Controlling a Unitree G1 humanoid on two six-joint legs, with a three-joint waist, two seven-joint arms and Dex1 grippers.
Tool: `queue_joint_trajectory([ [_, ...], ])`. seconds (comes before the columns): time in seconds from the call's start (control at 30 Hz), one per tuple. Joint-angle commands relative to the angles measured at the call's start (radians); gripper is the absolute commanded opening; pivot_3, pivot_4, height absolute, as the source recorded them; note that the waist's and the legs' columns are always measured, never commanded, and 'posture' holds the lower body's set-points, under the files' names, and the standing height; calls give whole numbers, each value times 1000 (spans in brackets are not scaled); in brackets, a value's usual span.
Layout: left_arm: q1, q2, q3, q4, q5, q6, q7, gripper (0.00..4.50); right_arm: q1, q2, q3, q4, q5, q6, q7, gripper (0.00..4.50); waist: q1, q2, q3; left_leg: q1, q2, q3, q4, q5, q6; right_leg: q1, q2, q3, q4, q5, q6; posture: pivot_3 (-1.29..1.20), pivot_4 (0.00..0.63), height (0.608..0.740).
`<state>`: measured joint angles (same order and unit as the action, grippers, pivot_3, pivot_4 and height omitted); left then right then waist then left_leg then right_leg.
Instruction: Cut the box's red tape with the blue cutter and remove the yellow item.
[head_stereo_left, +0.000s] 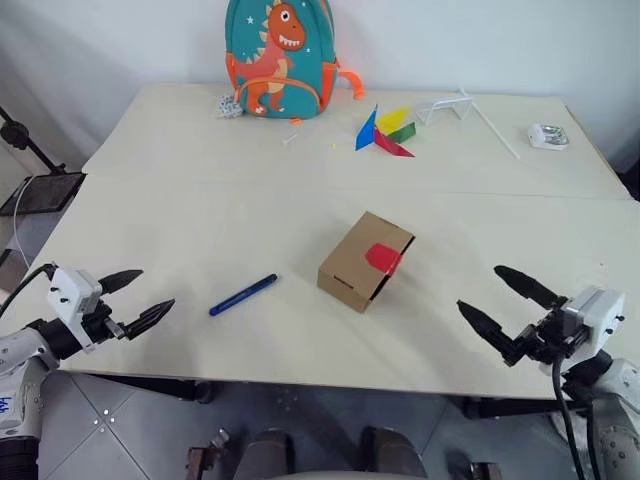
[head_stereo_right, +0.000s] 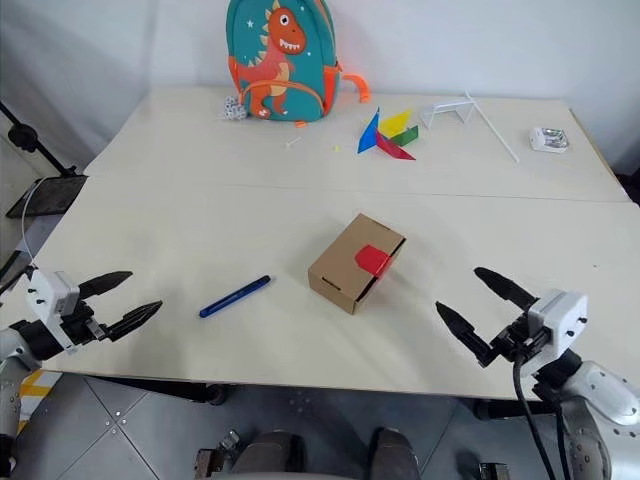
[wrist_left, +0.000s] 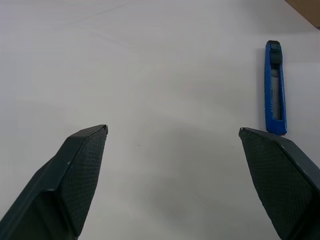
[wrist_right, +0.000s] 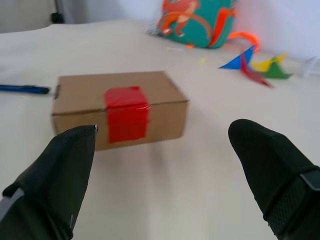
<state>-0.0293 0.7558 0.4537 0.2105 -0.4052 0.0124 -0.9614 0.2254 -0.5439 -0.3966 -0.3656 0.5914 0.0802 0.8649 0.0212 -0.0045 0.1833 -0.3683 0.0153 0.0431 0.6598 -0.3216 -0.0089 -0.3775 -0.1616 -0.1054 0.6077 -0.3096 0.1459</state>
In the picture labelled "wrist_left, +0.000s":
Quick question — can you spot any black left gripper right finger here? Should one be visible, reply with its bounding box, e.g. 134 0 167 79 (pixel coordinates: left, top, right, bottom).
238 127 320 240

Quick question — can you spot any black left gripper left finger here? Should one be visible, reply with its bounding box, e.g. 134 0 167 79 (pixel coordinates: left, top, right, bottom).
0 124 109 240

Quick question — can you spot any blue utility knife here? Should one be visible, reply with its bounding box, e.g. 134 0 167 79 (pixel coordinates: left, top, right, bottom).
264 39 288 137

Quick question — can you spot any brown cardboard box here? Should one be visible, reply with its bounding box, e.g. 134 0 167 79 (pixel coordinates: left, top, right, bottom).
284 0 320 29

